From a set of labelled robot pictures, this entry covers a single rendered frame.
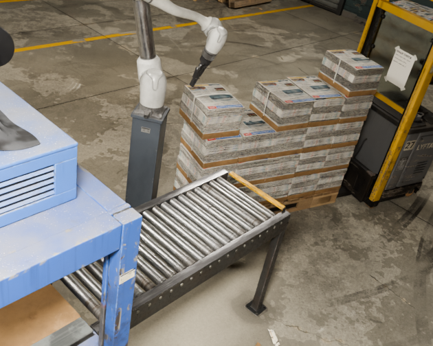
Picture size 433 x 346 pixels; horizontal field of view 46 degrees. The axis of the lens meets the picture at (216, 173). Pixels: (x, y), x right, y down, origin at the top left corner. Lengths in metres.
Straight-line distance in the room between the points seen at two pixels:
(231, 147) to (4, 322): 1.96
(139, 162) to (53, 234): 1.99
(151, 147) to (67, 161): 1.87
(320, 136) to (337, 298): 1.23
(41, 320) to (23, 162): 0.98
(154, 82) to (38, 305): 1.52
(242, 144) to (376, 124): 1.56
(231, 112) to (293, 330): 1.47
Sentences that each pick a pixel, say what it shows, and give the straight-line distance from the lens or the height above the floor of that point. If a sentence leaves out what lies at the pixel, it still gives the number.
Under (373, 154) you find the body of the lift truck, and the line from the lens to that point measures 4.83.
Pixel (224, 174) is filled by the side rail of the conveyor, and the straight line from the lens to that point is 3.17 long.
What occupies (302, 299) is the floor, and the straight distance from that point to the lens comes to 3.66.
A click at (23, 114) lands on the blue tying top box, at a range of 1.62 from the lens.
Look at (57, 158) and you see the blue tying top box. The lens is 1.48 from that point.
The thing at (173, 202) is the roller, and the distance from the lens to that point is 2.87.
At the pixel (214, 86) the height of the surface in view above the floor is 1.06.
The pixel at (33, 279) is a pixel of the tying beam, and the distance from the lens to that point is 1.43.
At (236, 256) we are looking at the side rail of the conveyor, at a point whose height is 0.72.
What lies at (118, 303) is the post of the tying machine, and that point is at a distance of 1.76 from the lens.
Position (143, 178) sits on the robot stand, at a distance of 3.48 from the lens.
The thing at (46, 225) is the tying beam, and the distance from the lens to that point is 1.52.
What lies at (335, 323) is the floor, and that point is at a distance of 3.61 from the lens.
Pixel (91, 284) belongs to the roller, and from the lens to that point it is 2.38.
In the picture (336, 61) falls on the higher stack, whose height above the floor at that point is 1.25.
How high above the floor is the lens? 2.53
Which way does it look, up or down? 33 degrees down
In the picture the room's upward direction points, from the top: 12 degrees clockwise
